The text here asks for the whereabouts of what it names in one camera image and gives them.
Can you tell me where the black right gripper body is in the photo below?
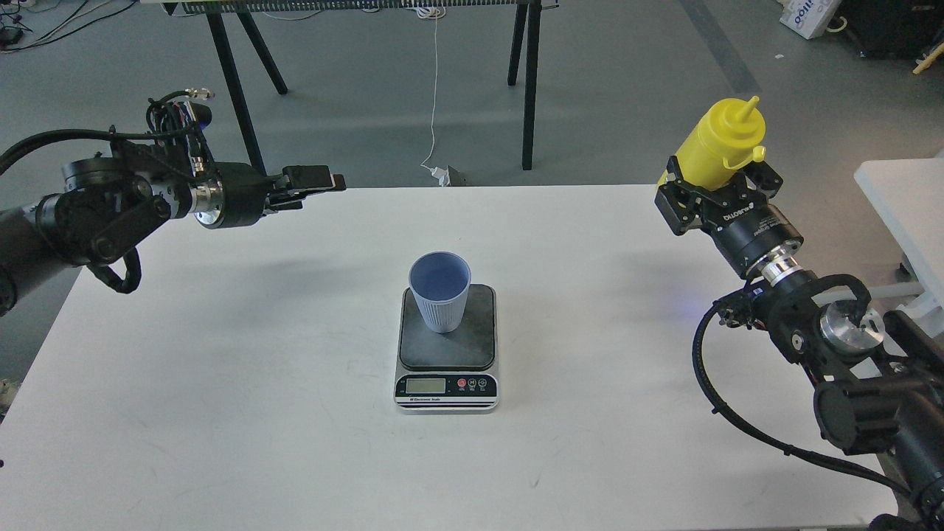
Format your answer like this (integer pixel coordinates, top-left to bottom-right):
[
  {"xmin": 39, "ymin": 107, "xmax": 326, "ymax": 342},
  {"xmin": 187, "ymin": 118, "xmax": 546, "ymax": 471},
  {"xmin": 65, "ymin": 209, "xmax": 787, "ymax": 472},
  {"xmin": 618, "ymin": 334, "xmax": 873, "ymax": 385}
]
[{"xmin": 701, "ymin": 186, "xmax": 805, "ymax": 280}]

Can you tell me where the digital kitchen scale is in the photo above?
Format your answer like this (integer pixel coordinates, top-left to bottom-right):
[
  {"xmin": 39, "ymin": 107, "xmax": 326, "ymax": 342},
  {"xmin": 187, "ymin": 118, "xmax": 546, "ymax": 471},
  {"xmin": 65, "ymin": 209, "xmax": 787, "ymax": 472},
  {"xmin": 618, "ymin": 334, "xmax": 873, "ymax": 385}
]
[{"xmin": 392, "ymin": 283, "xmax": 500, "ymax": 414}]

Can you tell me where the white cardboard box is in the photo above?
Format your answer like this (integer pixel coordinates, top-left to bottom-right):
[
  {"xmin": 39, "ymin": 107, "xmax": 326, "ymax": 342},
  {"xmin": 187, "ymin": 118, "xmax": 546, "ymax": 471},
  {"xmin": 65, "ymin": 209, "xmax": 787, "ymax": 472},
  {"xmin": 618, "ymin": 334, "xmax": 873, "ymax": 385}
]
[{"xmin": 779, "ymin": 1, "xmax": 844, "ymax": 40}]

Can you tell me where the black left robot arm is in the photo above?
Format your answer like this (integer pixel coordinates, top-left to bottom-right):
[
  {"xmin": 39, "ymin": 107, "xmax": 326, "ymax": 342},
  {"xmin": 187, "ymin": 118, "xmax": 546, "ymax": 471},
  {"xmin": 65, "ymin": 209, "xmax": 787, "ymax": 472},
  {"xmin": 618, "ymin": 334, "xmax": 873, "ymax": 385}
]
[{"xmin": 1, "ymin": 88, "xmax": 345, "ymax": 313}]

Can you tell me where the black trestle table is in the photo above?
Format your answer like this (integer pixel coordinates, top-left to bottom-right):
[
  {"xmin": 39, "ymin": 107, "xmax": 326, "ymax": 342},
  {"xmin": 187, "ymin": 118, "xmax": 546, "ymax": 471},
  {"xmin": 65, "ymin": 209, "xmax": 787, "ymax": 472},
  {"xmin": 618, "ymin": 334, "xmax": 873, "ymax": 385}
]
[{"xmin": 140, "ymin": 0, "xmax": 561, "ymax": 183}]

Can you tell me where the yellow squeeze bottle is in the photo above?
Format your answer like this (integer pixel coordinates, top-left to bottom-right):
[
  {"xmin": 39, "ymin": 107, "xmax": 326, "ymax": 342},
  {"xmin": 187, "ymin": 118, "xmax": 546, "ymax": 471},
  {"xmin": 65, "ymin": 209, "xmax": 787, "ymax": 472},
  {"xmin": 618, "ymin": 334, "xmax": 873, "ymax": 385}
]
[{"xmin": 675, "ymin": 95, "xmax": 766, "ymax": 191}]

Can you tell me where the white hanging cable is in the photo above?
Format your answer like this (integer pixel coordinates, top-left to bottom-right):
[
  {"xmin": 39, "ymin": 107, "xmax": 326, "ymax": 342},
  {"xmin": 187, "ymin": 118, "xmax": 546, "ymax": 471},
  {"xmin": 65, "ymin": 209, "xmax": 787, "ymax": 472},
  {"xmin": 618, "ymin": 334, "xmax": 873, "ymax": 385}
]
[{"xmin": 415, "ymin": 6, "xmax": 443, "ymax": 174}]

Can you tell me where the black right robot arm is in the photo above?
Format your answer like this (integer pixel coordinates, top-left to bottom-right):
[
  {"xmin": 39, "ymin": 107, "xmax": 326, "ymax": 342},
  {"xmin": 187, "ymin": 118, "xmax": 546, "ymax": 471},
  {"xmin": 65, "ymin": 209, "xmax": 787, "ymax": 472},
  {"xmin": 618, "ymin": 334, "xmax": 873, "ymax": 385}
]
[{"xmin": 655, "ymin": 156, "xmax": 943, "ymax": 530}]

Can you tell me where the white power adapter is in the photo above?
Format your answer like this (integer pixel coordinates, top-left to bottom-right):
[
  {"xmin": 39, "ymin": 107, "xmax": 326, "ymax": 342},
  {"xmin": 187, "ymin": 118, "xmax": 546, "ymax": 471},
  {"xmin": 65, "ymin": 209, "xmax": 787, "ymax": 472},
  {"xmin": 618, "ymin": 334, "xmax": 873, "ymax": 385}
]
[{"xmin": 431, "ymin": 166, "xmax": 452, "ymax": 187}]

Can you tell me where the blue ribbed plastic cup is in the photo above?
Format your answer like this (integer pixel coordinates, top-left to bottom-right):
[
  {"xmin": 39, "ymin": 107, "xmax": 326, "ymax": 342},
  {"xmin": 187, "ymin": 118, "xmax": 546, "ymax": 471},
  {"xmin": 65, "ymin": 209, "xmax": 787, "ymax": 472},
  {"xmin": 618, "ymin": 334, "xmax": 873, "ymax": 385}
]
[{"xmin": 408, "ymin": 251, "xmax": 471, "ymax": 333}]

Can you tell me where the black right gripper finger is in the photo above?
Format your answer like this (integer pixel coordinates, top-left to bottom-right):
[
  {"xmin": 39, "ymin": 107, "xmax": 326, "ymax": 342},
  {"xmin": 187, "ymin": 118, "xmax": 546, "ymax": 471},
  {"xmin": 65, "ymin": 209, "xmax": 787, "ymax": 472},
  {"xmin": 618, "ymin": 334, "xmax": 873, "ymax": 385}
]
[
  {"xmin": 654, "ymin": 156, "xmax": 712, "ymax": 236},
  {"xmin": 741, "ymin": 162, "xmax": 783, "ymax": 201}
]

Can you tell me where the white side table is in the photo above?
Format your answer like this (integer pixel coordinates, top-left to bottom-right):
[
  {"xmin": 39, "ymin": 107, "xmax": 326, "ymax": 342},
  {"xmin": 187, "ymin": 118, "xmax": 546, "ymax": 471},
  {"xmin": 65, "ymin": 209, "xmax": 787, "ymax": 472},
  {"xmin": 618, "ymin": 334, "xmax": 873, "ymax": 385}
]
[{"xmin": 854, "ymin": 157, "xmax": 943, "ymax": 306}]

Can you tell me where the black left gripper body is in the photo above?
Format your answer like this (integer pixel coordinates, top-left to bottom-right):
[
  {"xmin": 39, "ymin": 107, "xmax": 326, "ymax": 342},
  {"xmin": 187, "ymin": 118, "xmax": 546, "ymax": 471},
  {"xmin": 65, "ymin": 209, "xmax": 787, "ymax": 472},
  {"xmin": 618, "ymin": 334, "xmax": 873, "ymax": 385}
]
[{"xmin": 193, "ymin": 162, "xmax": 272, "ymax": 229}]

